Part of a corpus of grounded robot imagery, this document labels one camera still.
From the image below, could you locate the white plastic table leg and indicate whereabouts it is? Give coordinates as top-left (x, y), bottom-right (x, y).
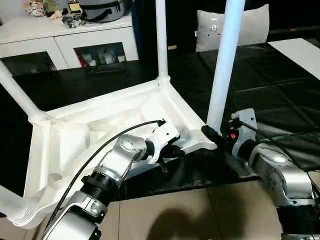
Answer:
top-left (0, 185), bottom-right (41, 230)
top-left (0, 60), bottom-right (48, 123)
top-left (206, 0), bottom-right (247, 133)
top-left (155, 0), bottom-right (172, 83)

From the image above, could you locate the white plastic table top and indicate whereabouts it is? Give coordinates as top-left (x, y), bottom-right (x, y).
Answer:
top-left (10, 77), bottom-right (218, 228)

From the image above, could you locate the white flat board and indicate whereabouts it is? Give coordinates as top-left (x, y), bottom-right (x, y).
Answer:
top-left (267, 37), bottom-right (320, 81)

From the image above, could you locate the black cabinet with yellow label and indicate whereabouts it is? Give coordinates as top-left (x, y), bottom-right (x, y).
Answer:
top-left (132, 0), bottom-right (216, 66)

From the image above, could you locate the grey pillow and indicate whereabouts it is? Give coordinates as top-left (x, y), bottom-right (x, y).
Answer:
top-left (195, 4), bottom-right (271, 53)

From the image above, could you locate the white sideboard cabinet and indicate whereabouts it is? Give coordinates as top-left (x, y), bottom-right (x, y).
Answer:
top-left (0, 12), bottom-right (140, 71)

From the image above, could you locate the colourful clutter bundle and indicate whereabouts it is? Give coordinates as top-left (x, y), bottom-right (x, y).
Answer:
top-left (22, 0), bottom-right (86, 28)

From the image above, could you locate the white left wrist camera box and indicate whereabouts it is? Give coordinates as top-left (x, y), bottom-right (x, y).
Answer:
top-left (149, 122), bottom-right (181, 163)

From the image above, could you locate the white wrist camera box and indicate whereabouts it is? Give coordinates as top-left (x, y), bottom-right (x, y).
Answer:
top-left (149, 122), bottom-right (181, 163)
top-left (230, 108), bottom-right (258, 136)

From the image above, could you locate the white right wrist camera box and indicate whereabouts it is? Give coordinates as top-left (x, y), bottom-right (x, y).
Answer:
top-left (230, 108), bottom-right (258, 136)

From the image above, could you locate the grey bag with black strap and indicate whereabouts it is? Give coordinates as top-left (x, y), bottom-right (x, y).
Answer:
top-left (80, 0), bottom-right (133, 23)

